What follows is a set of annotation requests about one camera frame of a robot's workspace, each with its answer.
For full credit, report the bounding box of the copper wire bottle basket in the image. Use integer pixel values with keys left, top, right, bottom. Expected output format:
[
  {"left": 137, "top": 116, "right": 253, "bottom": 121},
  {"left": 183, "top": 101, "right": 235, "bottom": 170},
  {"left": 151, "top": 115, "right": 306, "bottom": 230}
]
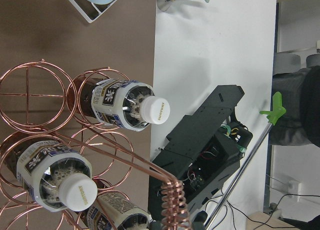
[{"left": 0, "top": 61, "right": 192, "bottom": 230}]

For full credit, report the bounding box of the tea bottle upper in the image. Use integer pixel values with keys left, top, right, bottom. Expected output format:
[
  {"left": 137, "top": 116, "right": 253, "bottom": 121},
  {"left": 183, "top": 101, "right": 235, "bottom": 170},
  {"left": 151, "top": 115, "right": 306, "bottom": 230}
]
[{"left": 66, "top": 76, "right": 171, "bottom": 132}]

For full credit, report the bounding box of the green tipped metal rod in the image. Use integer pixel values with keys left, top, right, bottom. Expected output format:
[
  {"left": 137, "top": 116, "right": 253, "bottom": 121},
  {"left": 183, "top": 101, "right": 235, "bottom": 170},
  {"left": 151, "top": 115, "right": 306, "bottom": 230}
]
[{"left": 204, "top": 91, "right": 287, "bottom": 230}]

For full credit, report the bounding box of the white cup rack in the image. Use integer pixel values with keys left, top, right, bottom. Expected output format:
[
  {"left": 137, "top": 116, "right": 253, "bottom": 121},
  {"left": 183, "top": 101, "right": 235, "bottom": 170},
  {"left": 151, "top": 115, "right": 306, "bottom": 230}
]
[{"left": 68, "top": 0, "right": 118, "bottom": 23}]

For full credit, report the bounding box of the tea bottle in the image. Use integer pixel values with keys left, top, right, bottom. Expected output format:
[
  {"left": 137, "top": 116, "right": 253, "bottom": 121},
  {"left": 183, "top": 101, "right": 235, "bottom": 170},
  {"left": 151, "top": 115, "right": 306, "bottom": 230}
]
[
  {"left": 80, "top": 191, "right": 152, "bottom": 230},
  {"left": 66, "top": 76, "right": 171, "bottom": 132},
  {"left": 0, "top": 133, "right": 98, "bottom": 212}
]

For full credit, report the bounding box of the tea bottle lower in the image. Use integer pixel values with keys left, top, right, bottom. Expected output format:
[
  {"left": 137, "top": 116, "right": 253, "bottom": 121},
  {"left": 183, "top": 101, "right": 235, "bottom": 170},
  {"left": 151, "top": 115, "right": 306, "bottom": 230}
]
[{"left": 0, "top": 133, "right": 98, "bottom": 212}]

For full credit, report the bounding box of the black electronics chassis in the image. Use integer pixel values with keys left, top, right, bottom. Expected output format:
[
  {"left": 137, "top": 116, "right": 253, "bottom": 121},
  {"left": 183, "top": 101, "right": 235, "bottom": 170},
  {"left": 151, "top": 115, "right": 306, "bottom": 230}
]
[{"left": 152, "top": 85, "right": 253, "bottom": 213}]

